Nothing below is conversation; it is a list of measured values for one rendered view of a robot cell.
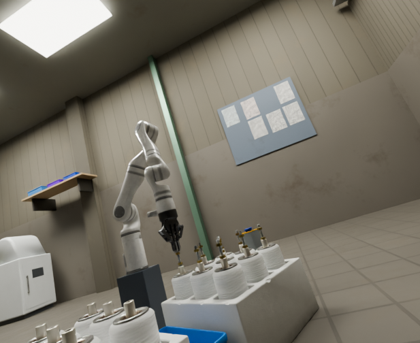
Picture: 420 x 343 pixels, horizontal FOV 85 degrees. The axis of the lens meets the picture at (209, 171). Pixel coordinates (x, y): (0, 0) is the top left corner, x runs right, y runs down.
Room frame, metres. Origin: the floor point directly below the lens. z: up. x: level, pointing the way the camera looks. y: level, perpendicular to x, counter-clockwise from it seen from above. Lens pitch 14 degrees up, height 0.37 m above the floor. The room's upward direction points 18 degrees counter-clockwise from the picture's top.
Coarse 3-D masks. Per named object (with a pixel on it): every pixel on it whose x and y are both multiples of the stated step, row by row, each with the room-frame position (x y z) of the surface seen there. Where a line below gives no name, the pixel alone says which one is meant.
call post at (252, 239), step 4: (252, 232) 1.15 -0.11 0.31; (256, 232) 1.17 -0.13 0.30; (244, 236) 1.17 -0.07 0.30; (248, 236) 1.15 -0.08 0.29; (252, 236) 1.14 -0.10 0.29; (256, 236) 1.17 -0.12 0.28; (260, 236) 1.19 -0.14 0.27; (244, 240) 1.18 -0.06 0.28; (248, 240) 1.16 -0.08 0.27; (252, 240) 1.15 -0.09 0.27; (256, 240) 1.16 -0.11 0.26; (260, 240) 1.18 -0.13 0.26; (248, 244) 1.17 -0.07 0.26; (252, 244) 1.15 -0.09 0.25; (256, 244) 1.15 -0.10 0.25; (260, 244) 1.17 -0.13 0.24; (252, 248) 1.16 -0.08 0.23; (256, 248) 1.14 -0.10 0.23
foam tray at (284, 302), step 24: (288, 264) 0.88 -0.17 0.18; (264, 288) 0.75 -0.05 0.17; (288, 288) 0.83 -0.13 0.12; (168, 312) 0.89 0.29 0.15; (192, 312) 0.79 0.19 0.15; (216, 312) 0.71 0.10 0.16; (240, 312) 0.66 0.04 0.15; (264, 312) 0.72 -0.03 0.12; (288, 312) 0.80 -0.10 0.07; (312, 312) 0.90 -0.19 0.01; (240, 336) 0.67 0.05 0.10; (264, 336) 0.70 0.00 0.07; (288, 336) 0.77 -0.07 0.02
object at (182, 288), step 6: (180, 276) 0.89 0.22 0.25; (186, 276) 0.88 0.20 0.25; (174, 282) 0.89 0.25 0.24; (180, 282) 0.88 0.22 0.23; (186, 282) 0.88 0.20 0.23; (174, 288) 0.89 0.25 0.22; (180, 288) 0.88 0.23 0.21; (186, 288) 0.88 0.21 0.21; (192, 288) 0.89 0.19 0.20; (174, 294) 0.91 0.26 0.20; (180, 294) 0.88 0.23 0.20; (186, 294) 0.88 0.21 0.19; (192, 294) 0.88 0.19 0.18
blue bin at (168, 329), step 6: (162, 330) 0.84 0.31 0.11; (168, 330) 0.84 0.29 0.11; (174, 330) 0.82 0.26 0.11; (180, 330) 0.79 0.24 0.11; (186, 330) 0.77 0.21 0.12; (192, 330) 0.75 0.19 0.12; (198, 330) 0.73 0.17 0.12; (204, 330) 0.72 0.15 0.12; (192, 336) 0.76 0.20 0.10; (198, 336) 0.74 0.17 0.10; (204, 336) 0.72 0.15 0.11; (210, 336) 0.70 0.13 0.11; (216, 336) 0.68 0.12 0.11; (222, 336) 0.65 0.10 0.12; (192, 342) 0.76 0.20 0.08; (198, 342) 0.74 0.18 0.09; (204, 342) 0.72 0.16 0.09; (210, 342) 0.70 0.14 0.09; (216, 342) 0.63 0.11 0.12; (222, 342) 0.64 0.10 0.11
